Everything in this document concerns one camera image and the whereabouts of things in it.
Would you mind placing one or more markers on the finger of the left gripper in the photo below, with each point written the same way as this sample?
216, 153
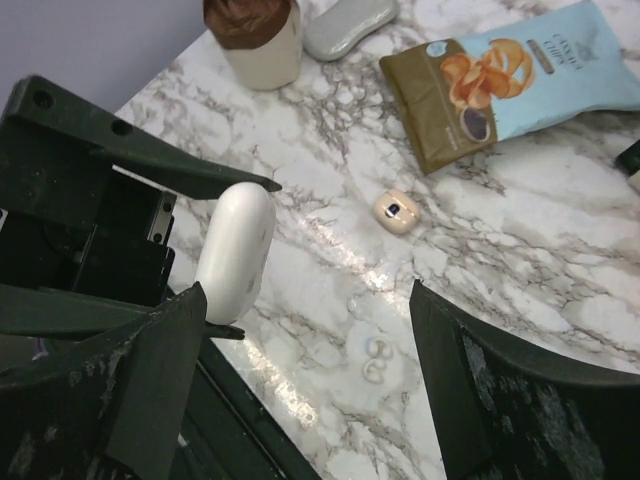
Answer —
38, 102
63, 315

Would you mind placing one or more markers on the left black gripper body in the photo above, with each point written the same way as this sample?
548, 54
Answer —
122, 254

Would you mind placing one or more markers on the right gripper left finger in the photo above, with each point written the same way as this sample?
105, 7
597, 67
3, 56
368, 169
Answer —
110, 407

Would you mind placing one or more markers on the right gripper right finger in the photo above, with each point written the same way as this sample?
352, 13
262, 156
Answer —
504, 408

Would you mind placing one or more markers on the beige earbud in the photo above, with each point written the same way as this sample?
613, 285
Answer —
373, 370
379, 348

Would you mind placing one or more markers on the white earbud charging case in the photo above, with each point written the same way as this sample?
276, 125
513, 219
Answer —
235, 250

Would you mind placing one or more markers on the beige earbud charging case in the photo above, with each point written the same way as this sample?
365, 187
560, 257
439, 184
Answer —
396, 211

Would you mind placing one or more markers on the brown paper wrapped cup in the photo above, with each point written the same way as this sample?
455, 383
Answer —
261, 40

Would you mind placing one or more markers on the blue cassava chips bag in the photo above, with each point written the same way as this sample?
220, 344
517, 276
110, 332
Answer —
460, 95

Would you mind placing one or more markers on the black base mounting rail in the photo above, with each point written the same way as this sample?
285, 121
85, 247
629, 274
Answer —
227, 433

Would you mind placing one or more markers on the black frame cream shelf unit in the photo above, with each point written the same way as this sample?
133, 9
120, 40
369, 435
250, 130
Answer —
628, 162

